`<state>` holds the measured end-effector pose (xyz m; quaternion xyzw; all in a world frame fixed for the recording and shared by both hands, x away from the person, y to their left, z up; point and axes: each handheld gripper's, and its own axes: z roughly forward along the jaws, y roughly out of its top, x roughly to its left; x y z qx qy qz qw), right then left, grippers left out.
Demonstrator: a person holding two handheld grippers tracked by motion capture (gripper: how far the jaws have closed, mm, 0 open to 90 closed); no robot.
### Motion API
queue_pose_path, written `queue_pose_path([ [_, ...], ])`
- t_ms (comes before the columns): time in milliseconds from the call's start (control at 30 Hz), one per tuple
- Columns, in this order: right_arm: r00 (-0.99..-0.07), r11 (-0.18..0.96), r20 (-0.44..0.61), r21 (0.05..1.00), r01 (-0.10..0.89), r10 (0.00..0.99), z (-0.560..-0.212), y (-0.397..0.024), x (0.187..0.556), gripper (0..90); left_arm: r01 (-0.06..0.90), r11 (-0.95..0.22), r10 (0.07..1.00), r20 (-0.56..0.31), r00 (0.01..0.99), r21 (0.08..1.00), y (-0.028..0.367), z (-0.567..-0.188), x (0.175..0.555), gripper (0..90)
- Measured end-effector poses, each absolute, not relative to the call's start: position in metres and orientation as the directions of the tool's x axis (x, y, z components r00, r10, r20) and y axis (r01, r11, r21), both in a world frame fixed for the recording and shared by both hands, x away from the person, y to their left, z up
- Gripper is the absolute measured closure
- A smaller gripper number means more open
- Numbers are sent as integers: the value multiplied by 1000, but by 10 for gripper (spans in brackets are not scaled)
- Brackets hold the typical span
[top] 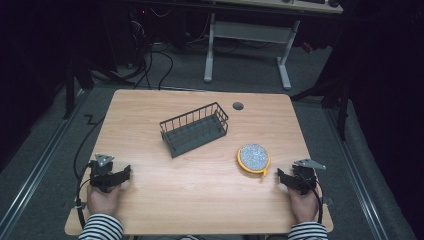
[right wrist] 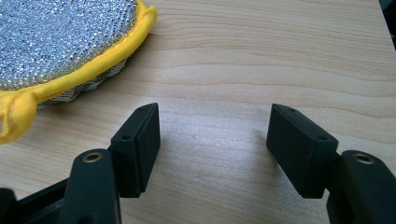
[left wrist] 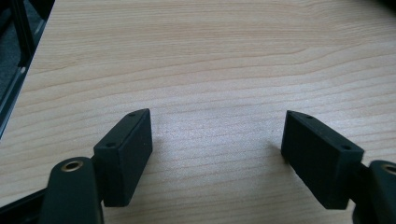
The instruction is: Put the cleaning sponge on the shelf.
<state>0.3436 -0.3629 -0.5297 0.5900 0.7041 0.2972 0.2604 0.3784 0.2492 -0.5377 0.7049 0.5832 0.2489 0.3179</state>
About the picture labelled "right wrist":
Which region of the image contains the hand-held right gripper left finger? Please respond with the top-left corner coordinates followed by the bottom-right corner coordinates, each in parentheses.
top-left (57, 102), bottom-right (162, 224)

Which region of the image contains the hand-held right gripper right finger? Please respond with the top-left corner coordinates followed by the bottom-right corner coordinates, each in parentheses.
top-left (266, 103), bottom-right (396, 224)

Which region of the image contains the silver scouring pad yellow trim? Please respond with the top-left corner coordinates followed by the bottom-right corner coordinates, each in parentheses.
top-left (0, 0), bottom-right (158, 146)

